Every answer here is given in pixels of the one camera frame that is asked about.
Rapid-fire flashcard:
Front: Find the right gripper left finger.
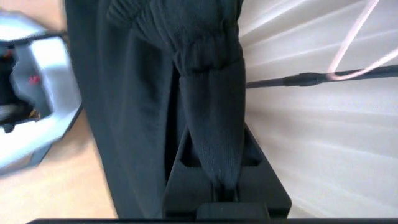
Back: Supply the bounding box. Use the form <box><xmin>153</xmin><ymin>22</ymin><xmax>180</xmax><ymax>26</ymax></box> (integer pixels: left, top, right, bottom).
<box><xmin>161</xmin><ymin>126</ymin><xmax>218</xmax><ymax>218</ymax></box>

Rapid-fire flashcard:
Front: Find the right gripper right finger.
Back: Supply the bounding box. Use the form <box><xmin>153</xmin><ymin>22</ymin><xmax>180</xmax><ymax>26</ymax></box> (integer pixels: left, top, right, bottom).
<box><xmin>236</xmin><ymin>123</ymin><xmax>293</xmax><ymax>218</ymax></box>

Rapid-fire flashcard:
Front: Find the black garment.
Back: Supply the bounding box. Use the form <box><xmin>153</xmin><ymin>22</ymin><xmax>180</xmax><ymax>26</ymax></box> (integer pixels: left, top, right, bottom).
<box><xmin>63</xmin><ymin>0</ymin><xmax>246</xmax><ymax>220</ymax></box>

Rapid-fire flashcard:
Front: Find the black clothes rack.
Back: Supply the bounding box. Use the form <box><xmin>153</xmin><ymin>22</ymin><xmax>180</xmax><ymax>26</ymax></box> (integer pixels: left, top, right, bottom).
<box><xmin>245</xmin><ymin>64</ymin><xmax>398</xmax><ymax>90</ymax></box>

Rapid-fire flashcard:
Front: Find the pink clothes hanger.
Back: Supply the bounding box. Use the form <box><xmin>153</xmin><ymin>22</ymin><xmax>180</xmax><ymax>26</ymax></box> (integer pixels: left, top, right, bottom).
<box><xmin>326</xmin><ymin>0</ymin><xmax>398</xmax><ymax>82</ymax></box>

